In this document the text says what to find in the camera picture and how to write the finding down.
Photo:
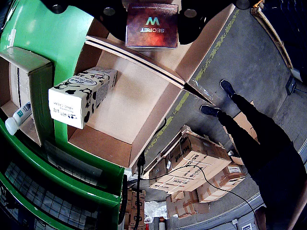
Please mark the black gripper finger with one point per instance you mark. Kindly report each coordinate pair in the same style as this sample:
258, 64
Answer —
112, 24
189, 28

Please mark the red carton box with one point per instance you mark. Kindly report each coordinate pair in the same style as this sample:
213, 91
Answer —
151, 26

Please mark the bystander forearm with wristband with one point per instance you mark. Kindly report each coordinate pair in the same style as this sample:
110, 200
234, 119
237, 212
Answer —
261, 219

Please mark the bystander bare forearm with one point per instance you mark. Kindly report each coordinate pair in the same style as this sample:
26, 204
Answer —
299, 210

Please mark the open brown cardboard box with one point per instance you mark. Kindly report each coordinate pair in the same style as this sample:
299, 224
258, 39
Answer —
134, 100
199, 52

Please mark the cow print carton box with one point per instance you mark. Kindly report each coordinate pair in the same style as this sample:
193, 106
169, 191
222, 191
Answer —
72, 100

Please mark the shallow cardboard tray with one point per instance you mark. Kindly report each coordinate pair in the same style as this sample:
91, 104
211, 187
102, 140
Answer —
24, 62

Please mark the printed brown cardboard box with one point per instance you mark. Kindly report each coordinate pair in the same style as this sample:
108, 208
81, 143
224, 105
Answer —
192, 155

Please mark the taped brown cardboard box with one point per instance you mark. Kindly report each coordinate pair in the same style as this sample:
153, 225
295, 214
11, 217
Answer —
220, 184

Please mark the pile of small cardboard boxes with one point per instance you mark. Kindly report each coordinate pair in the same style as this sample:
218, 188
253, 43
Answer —
184, 203

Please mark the dark trouser leg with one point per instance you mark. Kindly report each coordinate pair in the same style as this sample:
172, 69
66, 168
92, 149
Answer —
235, 129
254, 112

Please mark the white bottle with teal label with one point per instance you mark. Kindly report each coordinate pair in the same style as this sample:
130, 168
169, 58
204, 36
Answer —
18, 117

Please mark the stacked brown shipping boxes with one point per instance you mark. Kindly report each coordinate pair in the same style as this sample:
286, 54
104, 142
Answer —
216, 187

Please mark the green metal shelf unit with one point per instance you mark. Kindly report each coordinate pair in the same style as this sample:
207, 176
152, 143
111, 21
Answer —
72, 179

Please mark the bystander torso black shirt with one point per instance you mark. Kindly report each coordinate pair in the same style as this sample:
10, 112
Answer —
280, 182

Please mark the blue and white paper notice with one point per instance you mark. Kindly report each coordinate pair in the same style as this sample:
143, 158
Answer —
247, 226

